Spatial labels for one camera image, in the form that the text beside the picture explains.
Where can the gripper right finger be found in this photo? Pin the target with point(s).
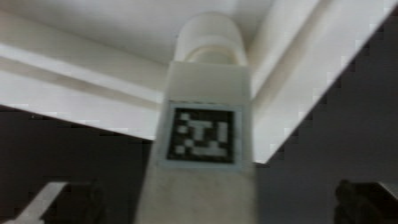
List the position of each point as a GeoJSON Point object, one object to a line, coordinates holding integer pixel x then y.
{"type": "Point", "coordinates": [366, 203]}

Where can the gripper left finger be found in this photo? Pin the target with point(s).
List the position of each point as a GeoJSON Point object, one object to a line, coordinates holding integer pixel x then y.
{"type": "Point", "coordinates": [65, 204]}

